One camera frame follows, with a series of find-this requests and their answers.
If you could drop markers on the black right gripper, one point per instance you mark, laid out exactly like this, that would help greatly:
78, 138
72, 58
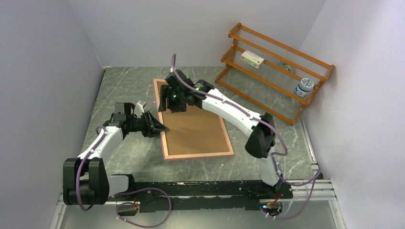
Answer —
166, 92

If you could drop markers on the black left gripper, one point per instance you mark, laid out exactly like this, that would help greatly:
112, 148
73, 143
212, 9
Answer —
157, 127

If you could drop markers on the brown cardboard backing board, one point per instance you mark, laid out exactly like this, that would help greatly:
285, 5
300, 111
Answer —
196, 132

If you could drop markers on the pink wooden photo frame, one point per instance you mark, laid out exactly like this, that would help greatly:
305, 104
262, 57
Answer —
196, 155

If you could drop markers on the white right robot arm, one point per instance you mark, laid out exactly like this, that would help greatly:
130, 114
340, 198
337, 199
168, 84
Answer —
258, 127

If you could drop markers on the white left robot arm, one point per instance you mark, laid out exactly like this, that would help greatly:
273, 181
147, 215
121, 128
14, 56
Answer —
85, 180

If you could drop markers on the white green small box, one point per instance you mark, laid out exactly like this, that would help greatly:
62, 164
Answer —
252, 59

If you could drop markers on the orange wooden shelf rack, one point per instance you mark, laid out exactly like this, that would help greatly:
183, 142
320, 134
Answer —
271, 77

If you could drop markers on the blue white round jar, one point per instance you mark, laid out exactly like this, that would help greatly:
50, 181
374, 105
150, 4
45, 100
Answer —
304, 87

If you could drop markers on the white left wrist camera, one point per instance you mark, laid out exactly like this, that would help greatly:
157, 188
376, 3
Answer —
139, 109

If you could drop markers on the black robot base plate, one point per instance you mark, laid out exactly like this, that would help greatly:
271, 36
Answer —
194, 195

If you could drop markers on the aluminium rail frame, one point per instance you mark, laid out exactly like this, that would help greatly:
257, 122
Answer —
285, 210

